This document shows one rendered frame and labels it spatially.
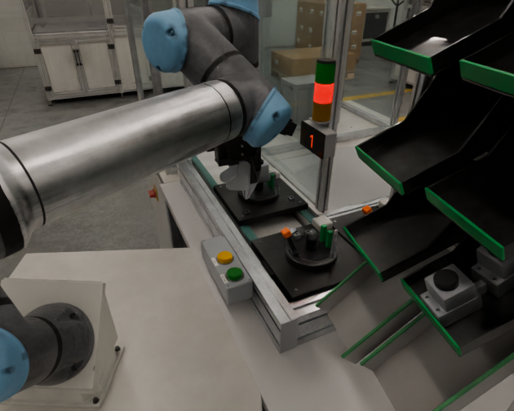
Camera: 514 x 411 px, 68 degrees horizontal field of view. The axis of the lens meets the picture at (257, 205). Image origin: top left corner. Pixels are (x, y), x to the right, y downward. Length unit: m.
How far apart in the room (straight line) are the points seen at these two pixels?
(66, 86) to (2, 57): 2.97
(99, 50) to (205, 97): 5.49
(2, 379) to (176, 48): 0.51
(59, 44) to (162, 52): 5.38
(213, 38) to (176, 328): 0.70
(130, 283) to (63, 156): 0.83
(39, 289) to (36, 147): 0.58
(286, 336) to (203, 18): 0.66
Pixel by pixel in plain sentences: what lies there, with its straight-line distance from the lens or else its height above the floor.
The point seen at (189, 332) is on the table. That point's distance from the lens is 0.99.
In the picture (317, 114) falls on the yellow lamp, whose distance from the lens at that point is 1.05.
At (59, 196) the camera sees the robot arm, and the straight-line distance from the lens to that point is 0.34.
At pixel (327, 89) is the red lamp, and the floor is 1.35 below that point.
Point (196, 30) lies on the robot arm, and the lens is 0.54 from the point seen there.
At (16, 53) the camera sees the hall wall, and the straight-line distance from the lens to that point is 8.78.
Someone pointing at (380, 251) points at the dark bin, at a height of 1.20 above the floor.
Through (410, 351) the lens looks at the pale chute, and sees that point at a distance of 0.76.
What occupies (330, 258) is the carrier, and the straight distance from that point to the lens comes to 0.99.
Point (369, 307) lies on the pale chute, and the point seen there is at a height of 1.05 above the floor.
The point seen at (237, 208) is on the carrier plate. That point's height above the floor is 0.97.
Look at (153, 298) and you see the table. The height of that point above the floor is 0.86.
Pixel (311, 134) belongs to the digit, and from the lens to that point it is 1.08.
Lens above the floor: 1.61
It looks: 32 degrees down
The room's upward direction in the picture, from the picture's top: straight up
